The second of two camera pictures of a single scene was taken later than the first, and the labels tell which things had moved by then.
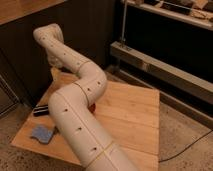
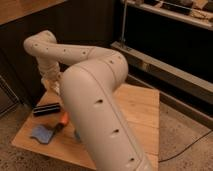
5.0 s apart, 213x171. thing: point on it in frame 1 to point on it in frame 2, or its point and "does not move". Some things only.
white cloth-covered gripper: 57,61 to 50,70
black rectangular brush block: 41,110 does not move
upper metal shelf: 196,13 does not move
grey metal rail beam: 164,71 does not move
